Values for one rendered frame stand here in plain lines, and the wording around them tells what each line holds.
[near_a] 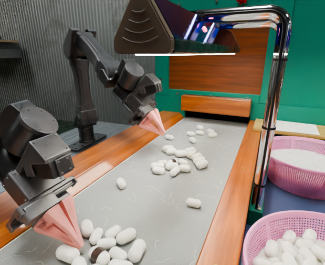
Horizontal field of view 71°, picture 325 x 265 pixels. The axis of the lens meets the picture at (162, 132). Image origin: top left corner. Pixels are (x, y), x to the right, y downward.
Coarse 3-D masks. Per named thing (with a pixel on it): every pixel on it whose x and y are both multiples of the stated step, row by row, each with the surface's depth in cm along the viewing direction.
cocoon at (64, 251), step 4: (64, 244) 36; (60, 248) 35; (64, 248) 35; (68, 248) 35; (72, 248) 35; (76, 248) 35; (56, 252) 35; (60, 252) 34; (64, 252) 34; (68, 252) 34; (72, 252) 34; (76, 252) 34; (56, 256) 35; (60, 256) 34; (64, 256) 34; (68, 256) 34; (72, 256) 34; (76, 256) 34; (64, 260) 34; (68, 260) 34; (72, 260) 34
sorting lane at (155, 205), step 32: (192, 128) 97; (224, 128) 97; (128, 160) 68; (192, 160) 68; (224, 160) 68; (96, 192) 52; (128, 192) 52; (160, 192) 52; (192, 192) 52; (96, 224) 43; (128, 224) 43; (160, 224) 43; (192, 224) 43; (0, 256) 36; (32, 256) 36; (160, 256) 36; (192, 256) 36
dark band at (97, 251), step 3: (96, 249) 35; (99, 249) 35; (102, 249) 35; (93, 252) 34; (96, 252) 34; (99, 252) 34; (93, 255) 34; (96, 255) 34; (90, 258) 34; (93, 258) 34; (96, 258) 34; (93, 261) 34
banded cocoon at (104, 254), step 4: (92, 248) 35; (104, 252) 34; (100, 256) 34; (104, 256) 34; (108, 256) 34; (100, 260) 33; (104, 260) 33; (108, 260) 34; (100, 264) 33; (104, 264) 33
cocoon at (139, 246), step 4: (136, 240) 36; (140, 240) 36; (136, 244) 36; (140, 244) 36; (144, 244) 36; (132, 248) 35; (136, 248) 35; (140, 248) 35; (144, 248) 36; (128, 252) 35; (132, 252) 34; (136, 252) 34; (140, 252) 35; (128, 256) 34; (132, 256) 34; (136, 256) 34; (140, 256) 34; (132, 260) 34; (136, 260) 34
